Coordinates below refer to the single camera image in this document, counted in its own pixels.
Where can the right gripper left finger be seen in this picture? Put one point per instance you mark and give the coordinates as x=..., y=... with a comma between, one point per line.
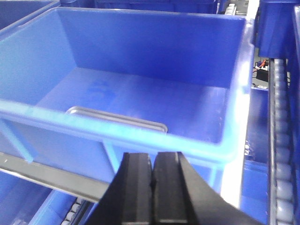
x=128, y=200

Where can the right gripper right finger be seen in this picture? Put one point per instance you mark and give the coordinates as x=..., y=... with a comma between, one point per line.
x=182, y=197

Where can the blue box lower middle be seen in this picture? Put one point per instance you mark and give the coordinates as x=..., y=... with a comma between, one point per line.
x=81, y=86

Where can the blue bin lower right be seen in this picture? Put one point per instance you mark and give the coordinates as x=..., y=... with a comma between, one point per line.
x=255, y=173

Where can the blue bin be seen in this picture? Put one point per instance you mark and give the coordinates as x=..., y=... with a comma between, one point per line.
x=255, y=173
x=26, y=203

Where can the lower rack roller track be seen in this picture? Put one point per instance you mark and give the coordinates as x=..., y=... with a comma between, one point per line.
x=282, y=190

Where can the blue bin lower left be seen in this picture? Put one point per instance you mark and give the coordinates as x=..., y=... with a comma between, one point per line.
x=26, y=203

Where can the steel flow rack frame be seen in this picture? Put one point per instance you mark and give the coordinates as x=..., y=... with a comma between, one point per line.
x=74, y=184

